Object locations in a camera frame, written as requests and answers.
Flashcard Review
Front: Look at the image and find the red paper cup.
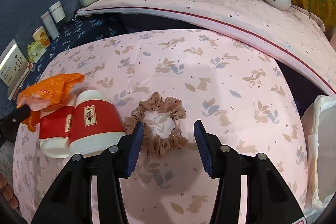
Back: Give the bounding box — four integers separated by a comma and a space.
69, 90, 126, 157
39, 96, 77, 159

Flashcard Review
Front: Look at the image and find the orange plastic bag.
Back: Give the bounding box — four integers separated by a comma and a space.
17, 73, 85, 132

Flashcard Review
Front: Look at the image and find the beige dotted hair scrunchie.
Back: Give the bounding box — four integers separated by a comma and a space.
123, 92, 189, 156

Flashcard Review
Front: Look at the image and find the trash bin with white bag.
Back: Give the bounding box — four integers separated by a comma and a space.
301, 95, 335, 217

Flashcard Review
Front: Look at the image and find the operator hand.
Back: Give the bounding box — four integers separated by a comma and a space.
0, 174, 19, 209

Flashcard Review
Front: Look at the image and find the white card sign stand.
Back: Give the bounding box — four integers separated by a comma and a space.
0, 39, 31, 100

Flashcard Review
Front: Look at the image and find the small green white box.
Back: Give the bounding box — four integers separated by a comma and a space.
27, 42, 46, 63

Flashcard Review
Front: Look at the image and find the orange patterned tin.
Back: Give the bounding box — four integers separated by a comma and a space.
32, 26, 50, 48

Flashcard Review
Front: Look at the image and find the tall white bottle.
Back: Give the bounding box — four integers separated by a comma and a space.
41, 11, 60, 40

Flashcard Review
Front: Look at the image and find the pink rabbit print tablecloth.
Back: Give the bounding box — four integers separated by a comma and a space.
11, 29, 309, 224

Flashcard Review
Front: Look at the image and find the navy floral cloth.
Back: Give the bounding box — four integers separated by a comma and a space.
15, 16, 132, 93

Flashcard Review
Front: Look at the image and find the white cylindrical jar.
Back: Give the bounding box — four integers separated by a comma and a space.
49, 1, 66, 23

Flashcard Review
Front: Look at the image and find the pink dotted cushion mat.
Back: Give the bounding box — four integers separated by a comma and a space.
77, 0, 335, 96

